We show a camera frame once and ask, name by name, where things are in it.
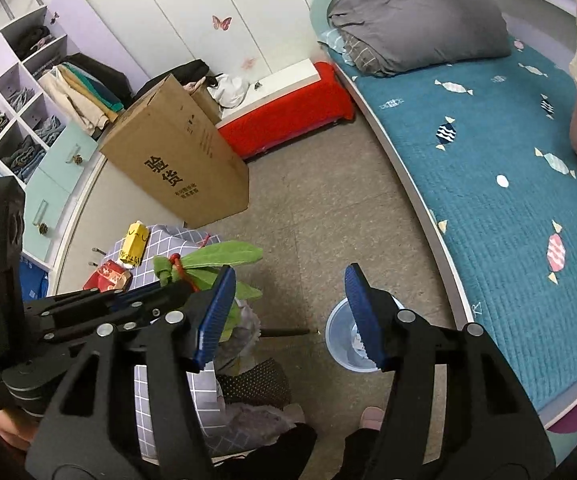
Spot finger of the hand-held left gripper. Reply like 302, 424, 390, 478
24, 280, 194, 318
24, 310, 189, 356

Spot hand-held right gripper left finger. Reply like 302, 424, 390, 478
24, 266, 237, 480

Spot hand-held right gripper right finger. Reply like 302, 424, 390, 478
345, 263, 557, 480

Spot red snack packet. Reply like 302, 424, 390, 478
83, 260, 133, 292

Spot blue plastic basin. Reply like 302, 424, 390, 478
325, 296, 404, 372

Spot green leaves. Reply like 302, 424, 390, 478
153, 241, 265, 343

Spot yellow snack packet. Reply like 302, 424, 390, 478
120, 221, 149, 268

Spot person's left hand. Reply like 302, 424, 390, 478
0, 410, 34, 448

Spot blue bag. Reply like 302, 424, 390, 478
18, 257, 49, 301

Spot white curved low cabinet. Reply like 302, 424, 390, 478
51, 152, 189, 296

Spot table with grey checked tablecloth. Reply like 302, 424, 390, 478
88, 224, 319, 466

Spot dark folded clothes stack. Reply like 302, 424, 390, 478
1, 142, 44, 183

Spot grey fuzzy cloth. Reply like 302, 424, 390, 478
218, 402, 299, 451

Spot white purple shelf unit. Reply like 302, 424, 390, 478
0, 5, 134, 271

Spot person's right leg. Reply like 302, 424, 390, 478
331, 427, 384, 480

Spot person's leg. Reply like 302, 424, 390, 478
331, 427, 384, 480
213, 422, 319, 480

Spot folded denim clothes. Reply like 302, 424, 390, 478
36, 115, 66, 146

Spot person's left leg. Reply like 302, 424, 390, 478
213, 422, 319, 480

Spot large cardboard box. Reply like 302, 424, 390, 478
98, 74, 250, 229

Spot small denim clothes stack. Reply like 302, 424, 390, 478
7, 87, 36, 111

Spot teal candy print bed sheet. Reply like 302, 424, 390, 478
329, 35, 577, 411

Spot yellow hanging garment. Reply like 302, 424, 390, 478
61, 65, 119, 121

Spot green hanging garment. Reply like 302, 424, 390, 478
76, 62, 126, 113

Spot red covered bench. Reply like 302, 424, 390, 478
217, 61, 356, 161

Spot black hanging coat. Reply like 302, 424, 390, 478
66, 52, 134, 108

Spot black folded clothes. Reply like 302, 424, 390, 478
16, 25, 52, 53

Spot white plastic bag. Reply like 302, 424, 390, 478
207, 72, 249, 109

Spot white board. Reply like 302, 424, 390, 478
216, 58, 325, 128

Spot black clothes pile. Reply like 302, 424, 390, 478
133, 59, 219, 101

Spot plaid pillow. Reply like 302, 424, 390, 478
317, 27, 357, 66

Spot grey duvet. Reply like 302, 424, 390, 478
327, 0, 513, 78

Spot white panelled wardrobe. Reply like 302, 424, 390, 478
76, 0, 349, 91

